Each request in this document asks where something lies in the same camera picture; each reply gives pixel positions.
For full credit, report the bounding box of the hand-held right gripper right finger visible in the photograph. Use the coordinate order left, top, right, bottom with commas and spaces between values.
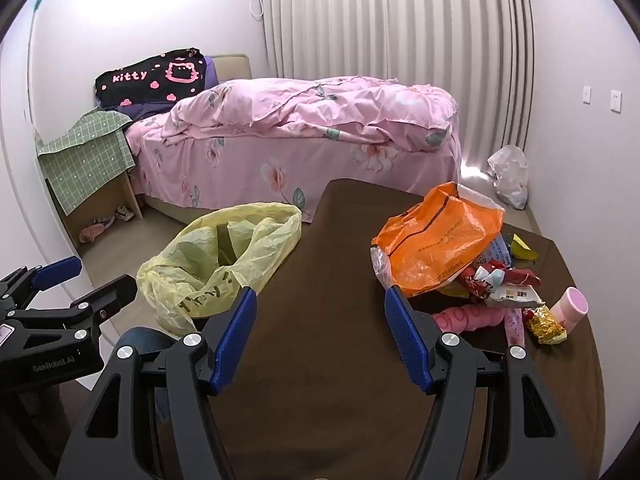
384, 285, 586, 480

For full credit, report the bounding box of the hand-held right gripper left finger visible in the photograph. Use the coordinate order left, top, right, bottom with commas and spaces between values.
55, 285, 259, 480

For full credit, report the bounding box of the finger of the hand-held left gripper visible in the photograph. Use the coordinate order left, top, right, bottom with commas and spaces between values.
0, 256, 83, 311
7, 275, 138, 346

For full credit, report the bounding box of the yellow plastic bag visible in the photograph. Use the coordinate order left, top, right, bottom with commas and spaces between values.
136, 202, 303, 338

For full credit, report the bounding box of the red snack wrapper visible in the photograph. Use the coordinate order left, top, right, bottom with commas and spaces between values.
464, 260, 503, 303

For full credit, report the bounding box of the orange plastic bag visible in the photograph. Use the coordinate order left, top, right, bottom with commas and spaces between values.
372, 182, 506, 298

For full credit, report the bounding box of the pink packet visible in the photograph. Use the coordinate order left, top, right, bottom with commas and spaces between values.
504, 307, 526, 347

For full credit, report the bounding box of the white snack wrapper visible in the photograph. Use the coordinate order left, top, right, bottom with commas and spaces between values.
485, 285, 547, 309

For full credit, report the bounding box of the white printed packet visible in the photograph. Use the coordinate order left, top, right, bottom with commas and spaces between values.
487, 232, 516, 268

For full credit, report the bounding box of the red sausage wrapper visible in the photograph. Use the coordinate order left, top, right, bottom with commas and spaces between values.
507, 267, 542, 288

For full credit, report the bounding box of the gold foil wrapper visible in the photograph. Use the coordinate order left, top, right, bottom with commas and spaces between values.
523, 305, 568, 346

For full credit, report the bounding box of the yellow wrapper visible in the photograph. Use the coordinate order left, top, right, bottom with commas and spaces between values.
509, 233, 540, 262

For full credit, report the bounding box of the pink toy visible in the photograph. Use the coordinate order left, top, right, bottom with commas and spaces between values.
432, 305, 507, 335

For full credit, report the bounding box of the wooden nightstand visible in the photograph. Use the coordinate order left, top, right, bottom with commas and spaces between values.
47, 170, 146, 246

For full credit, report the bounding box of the green checked cloth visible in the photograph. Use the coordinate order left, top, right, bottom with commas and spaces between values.
36, 108, 137, 216

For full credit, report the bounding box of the pink white bottle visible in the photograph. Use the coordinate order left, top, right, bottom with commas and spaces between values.
550, 287, 590, 335

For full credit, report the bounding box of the bed with pink floral sheet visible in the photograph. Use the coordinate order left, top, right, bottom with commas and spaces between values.
122, 52, 463, 223

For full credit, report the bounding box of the white plastic bag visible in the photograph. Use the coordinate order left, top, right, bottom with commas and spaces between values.
487, 145, 530, 210

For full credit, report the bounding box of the black cat-print pillow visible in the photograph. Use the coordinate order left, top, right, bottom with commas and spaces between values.
95, 47, 207, 108

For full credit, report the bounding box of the pink floral duvet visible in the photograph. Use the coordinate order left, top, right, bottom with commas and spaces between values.
160, 76, 460, 153

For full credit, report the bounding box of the beige headboard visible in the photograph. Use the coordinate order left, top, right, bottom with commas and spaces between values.
207, 53, 251, 83

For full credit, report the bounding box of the beige striped curtain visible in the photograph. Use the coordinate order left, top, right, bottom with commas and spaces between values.
260, 0, 538, 181

